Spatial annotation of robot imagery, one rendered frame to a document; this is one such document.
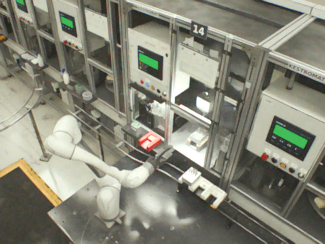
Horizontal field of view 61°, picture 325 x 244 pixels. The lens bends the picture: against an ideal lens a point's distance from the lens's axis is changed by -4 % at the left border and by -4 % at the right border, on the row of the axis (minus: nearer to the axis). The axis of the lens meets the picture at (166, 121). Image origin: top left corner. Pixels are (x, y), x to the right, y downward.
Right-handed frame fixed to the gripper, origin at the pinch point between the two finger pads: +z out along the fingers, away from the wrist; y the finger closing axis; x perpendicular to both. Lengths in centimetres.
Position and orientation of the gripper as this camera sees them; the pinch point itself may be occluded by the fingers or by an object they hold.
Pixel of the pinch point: (169, 151)
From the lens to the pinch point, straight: 217.0
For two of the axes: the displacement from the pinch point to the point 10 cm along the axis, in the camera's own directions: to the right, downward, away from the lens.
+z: 6.6, -4.7, 5.8
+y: 0.4, -7.5, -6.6
